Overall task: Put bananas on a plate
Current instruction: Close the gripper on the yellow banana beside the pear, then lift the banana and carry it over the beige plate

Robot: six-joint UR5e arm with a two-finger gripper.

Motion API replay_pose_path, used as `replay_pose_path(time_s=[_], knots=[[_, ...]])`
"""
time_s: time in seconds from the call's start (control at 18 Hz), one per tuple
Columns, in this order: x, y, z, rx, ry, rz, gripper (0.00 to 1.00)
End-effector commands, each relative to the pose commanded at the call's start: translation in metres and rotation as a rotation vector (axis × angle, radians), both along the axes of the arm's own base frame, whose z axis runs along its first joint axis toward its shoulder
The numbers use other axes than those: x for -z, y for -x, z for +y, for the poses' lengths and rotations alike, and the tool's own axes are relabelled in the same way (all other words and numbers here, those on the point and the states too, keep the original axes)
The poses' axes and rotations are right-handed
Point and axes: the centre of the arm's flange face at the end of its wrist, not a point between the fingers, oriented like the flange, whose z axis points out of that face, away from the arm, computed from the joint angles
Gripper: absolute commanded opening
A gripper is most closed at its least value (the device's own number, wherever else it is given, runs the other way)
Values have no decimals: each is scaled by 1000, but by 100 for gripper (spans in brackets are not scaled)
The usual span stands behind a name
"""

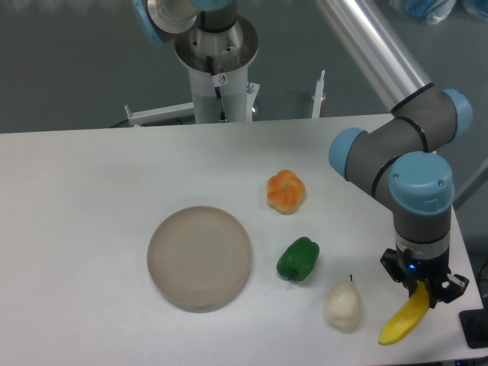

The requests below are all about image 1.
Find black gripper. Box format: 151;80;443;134
380;233;470;308

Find yellow banana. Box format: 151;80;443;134
378;282;430;345

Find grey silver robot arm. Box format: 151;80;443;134
133;1;473;307

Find beige round plate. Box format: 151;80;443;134
146;206;252;313

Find black device at table edge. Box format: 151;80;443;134
459;309;487;349

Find white pear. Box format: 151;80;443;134
324;274;363;332

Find green bell pepper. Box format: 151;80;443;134
276;236;319;282

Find orange knotted bread roll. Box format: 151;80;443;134
266;169;306;215

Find blue bags in background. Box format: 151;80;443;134
388;0;487;25

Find white right support bracket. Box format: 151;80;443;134
311;69;326;118

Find white support bracket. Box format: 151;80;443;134
124;102;194;127
311;69;326;118

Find black cable on pedestal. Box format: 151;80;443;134
205;56;229;124

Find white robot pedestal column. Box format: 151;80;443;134
188;66;260;124

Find white left support bracket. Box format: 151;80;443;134
124;102;194;127

